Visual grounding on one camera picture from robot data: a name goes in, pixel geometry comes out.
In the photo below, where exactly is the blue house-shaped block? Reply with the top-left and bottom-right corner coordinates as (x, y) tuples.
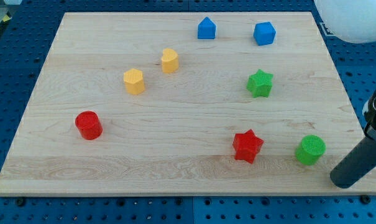
(197, 17), (216, 39)

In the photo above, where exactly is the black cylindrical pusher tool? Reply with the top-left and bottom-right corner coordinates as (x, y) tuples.
(330, 136), (376, 189)

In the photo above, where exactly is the blue cube block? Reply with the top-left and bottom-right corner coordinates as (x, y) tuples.
(253, 22), (276, 45)

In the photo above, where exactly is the yellow heart block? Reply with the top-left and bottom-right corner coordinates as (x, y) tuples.
(161, 48), (179, 73)

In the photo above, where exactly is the red star block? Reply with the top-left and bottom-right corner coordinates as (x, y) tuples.
(232, 129), (264, 164)

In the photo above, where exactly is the red cylinder block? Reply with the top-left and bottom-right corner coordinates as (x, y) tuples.
(75, 111), (103, 140)

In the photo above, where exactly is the wooden board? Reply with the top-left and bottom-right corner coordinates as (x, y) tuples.
(0, 12), (376, 197)

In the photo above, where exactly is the green cylinder block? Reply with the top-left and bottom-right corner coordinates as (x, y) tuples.
(295, 134), (326, 166)

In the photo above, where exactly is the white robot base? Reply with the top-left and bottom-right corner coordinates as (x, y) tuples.
(314, 0), (376, 44)

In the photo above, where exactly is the green star block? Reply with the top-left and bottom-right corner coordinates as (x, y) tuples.
(246, 69), (273, 98)

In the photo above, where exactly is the yellow hexagon block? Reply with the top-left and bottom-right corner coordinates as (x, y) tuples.
(123, 68), (145, 95)

